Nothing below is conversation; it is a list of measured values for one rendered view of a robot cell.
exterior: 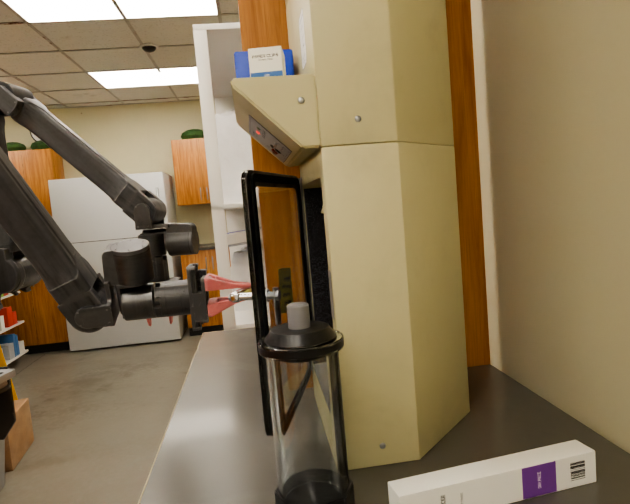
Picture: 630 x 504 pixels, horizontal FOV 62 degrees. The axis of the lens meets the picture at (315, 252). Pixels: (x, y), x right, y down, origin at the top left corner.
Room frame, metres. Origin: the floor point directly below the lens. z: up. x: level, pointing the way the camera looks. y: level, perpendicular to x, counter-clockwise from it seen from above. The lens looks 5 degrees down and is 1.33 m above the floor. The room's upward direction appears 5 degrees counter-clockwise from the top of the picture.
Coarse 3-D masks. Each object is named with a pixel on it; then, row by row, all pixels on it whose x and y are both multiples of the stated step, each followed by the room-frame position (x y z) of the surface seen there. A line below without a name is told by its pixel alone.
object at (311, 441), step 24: (336, 336) 0.64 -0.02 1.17; (288, 360) 0.59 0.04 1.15; (312, 360) 0.60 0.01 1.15; (336, 360) 0.63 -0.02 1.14; (288, 384) 0.60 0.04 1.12; (312, 384) 0.60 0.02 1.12; (336, 384) 0.62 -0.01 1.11; (288, 408) 0.61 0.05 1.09; (312, 408) 0.60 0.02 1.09; (336, 408) 0.62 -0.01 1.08; (288, 432) 0.61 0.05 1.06; (312, 432) 0.60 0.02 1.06; (336, 432) 0.62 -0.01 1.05; (288, 456) 0.61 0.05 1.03; (312, 456) 0.60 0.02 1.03; (336, 456) 0.61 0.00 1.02; (288, 480) 0.61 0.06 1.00; (312, 480) 0.60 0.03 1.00; (336, 480) 0.61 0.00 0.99
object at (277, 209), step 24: (264, 192) 0.82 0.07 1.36; (288, 192) 0.96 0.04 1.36; (264, 216) 0.81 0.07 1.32; (288, 216) 0.94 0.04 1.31; (264, 240) 0.80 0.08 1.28; (288, 240) 0.93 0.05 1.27; (264, 264) 0.79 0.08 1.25; (288, 264) 0.92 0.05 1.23; (288, 288) 0.90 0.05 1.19; (264, 384) 0.74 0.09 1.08; (264, 408) 0.74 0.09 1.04
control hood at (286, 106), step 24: (240, 96) 0.74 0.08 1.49; (264, 96) 0.72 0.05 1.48; (288, 96) 0.73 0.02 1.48; (312, 96) 0.73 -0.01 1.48; (240, 120) 0.95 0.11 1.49; (264, 120) 0.76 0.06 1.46; (288, 120) 0.73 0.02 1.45; (312, 120) 0.73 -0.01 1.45; (288, 144) 0.79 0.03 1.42; (312, 144) 0.73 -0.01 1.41
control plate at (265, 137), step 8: (256, 128) 0.88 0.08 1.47; (264, 128) 0.82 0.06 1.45; (256, 136) 0.97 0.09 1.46; (264, 136) 0.90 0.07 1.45; (272, 136) 0.83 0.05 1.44; (264, 144) 0.99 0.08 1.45; (272, 144) 0.91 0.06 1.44; (280, 144) 0.84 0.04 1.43; (272, 152) 1.00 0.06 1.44; (288, 152) 0.85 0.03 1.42
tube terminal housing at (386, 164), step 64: (320, 0) 0.73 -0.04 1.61; (384, 0) 0.74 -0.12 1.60; (320, 64) 0.73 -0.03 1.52; (384, 64) 0.74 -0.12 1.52; (448, 64) 0.90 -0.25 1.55; (320, 128) 0.73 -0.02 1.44; (384, 128) 0.74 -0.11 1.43; (448, 128) 0.88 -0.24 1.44; (384, 192) 0.74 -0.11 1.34; (448, 192) 0.87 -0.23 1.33; (384, 256) 0.74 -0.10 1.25; (448, 256) 0.86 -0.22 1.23; (384, 320) 0.74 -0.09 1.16; (448, 320) 0.85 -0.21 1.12; (384, 384) 0.74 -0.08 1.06; (448, 384) 0.84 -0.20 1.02; (384, 448) 0.74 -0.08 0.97
